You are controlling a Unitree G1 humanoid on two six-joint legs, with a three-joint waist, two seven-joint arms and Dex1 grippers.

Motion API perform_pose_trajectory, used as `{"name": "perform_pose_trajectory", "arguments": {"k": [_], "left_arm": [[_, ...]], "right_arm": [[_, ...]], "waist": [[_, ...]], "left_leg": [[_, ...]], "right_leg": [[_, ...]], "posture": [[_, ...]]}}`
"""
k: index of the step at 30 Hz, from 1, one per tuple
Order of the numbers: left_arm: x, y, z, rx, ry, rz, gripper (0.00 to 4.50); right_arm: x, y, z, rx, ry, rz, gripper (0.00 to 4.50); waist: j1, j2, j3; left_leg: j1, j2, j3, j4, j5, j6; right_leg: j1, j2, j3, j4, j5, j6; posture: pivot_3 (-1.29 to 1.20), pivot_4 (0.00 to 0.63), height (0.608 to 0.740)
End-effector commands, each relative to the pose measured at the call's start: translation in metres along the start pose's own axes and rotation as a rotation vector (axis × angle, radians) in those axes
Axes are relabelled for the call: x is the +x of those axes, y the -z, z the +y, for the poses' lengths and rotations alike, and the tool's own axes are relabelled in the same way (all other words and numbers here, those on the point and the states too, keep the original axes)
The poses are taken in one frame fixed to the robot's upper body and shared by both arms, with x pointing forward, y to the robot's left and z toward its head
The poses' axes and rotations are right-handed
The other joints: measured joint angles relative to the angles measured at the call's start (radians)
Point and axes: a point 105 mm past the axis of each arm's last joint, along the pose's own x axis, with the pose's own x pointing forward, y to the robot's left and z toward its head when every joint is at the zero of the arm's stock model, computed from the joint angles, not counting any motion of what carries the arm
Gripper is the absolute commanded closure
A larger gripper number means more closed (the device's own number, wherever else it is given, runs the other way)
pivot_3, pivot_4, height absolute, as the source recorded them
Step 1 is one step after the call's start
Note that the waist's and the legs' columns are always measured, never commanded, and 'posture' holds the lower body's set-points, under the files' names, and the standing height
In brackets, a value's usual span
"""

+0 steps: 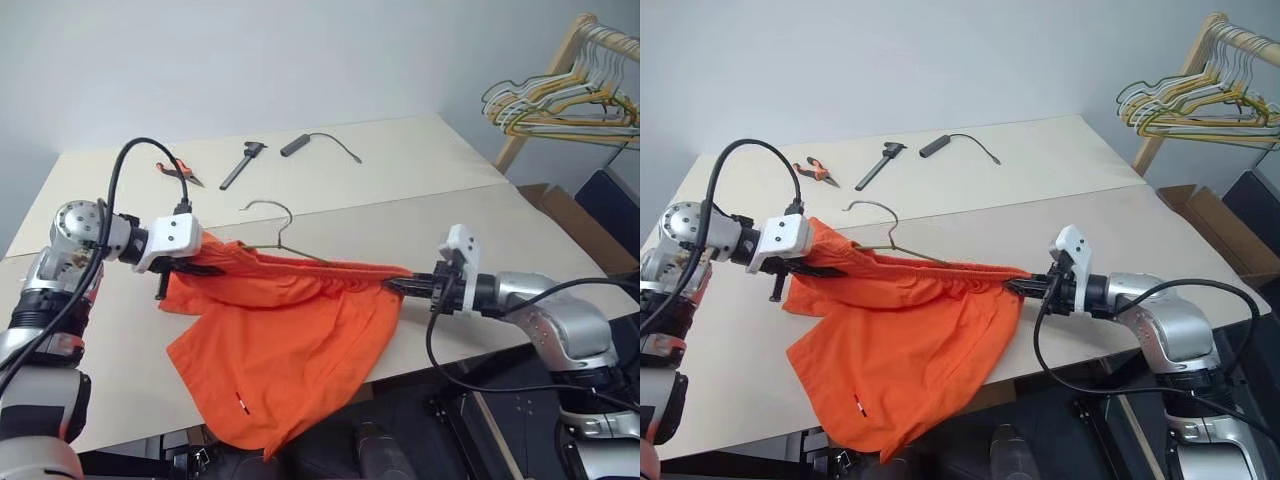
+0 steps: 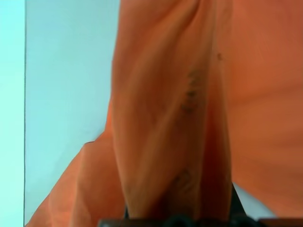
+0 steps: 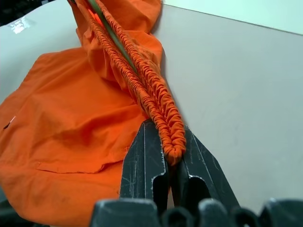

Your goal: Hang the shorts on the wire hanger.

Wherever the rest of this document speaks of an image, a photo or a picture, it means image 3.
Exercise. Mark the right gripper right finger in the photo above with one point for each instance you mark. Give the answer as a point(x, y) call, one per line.
point(201, 175)

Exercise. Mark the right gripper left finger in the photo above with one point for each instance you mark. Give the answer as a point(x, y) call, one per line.
point(142, 165)

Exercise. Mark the orange shorts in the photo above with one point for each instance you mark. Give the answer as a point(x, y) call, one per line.
point(59, 118)

